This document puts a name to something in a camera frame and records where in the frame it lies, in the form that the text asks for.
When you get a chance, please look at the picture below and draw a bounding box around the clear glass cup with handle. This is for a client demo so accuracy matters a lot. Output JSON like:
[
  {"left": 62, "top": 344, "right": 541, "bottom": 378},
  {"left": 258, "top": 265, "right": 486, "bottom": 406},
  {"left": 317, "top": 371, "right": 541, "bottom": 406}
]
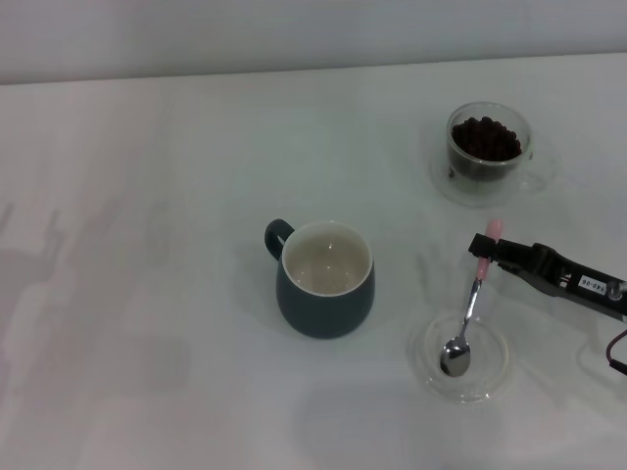
[{"left": 444, "top": 100, "right": 554, "bottom": 194}]

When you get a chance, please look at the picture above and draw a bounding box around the dark right gripper cable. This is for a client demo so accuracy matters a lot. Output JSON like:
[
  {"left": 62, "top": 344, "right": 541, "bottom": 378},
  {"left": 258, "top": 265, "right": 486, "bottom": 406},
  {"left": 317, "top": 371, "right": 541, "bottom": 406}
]
[{"left": 603, "top": 329, "right": 627, "bottom": 376}]

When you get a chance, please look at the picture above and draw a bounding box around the pink handled metal spoon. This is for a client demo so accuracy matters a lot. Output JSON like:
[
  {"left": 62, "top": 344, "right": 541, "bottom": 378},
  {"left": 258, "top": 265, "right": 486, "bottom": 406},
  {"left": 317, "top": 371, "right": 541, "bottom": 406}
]
[{"left": 438, "top": 217, "right": 506, "bottom": 379}]

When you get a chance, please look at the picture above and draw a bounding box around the coffee bean pile in glass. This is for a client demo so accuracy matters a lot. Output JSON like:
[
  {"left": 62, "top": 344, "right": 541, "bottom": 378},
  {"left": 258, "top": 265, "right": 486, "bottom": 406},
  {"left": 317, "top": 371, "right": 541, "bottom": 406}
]
[{"left": 451, "top": 116, "right": 523, "bottom": 164}]

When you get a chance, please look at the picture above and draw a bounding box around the clear glass saucer dish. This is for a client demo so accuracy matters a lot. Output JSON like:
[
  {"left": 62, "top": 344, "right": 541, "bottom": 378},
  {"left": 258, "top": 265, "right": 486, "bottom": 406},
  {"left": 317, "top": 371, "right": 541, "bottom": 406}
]
[{"left": 412, "top": 312, "right": 511, "bottom": 404}]

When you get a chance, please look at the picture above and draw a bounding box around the dark teal ceramic mug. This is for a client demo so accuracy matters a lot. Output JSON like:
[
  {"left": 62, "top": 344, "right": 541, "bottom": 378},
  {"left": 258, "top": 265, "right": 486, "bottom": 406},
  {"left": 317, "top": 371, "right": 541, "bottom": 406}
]
[{"left": 264, "top": 217, "right": 378, "bottom": 341}]

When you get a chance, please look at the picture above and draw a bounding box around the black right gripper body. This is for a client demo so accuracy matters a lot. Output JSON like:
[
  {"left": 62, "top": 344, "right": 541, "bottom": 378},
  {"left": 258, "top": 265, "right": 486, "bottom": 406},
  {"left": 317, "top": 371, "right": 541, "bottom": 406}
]
[{"left": 547, "top": 248, "right": 627, "bottom": 325}]

